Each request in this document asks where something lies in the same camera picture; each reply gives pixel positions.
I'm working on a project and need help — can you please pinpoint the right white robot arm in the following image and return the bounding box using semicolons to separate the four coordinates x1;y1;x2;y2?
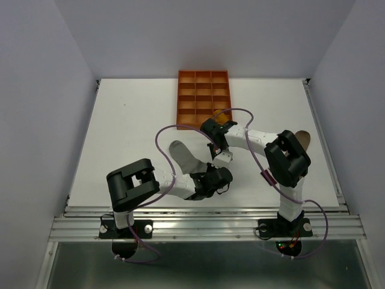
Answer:
200;119;311;235

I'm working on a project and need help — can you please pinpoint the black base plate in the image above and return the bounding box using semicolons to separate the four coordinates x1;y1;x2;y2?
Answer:
257;218;313;239
99;219;153;240

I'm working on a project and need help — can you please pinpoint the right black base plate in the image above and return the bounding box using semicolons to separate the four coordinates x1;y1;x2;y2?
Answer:
257;218;313;239

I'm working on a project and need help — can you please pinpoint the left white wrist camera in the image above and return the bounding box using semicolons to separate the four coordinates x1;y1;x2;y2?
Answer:
212;150;233;168

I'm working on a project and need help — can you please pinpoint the orange compartment tray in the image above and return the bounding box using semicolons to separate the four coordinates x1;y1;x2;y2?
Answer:
176;70;232;129

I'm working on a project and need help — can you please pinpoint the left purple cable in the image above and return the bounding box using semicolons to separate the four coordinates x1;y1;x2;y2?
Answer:
114;124;217;264

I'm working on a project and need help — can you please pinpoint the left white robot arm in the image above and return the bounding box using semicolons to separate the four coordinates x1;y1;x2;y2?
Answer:
106;158;233;237

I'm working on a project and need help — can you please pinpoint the grey striped sock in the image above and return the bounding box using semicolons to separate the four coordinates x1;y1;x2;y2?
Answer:
168;140;209;174

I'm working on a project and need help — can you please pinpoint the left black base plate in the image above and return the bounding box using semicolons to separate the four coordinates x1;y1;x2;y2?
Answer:
99;219;153;240

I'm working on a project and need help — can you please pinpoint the aluminium rail frame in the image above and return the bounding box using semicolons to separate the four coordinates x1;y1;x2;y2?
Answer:
37;79;380;288

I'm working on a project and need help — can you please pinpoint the mustard yellow sock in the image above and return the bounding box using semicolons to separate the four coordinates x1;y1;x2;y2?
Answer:
213;110;230;125

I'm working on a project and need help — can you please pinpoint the taupe maroon-cuffed sock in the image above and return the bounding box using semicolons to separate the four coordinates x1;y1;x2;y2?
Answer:
260;130;312;186

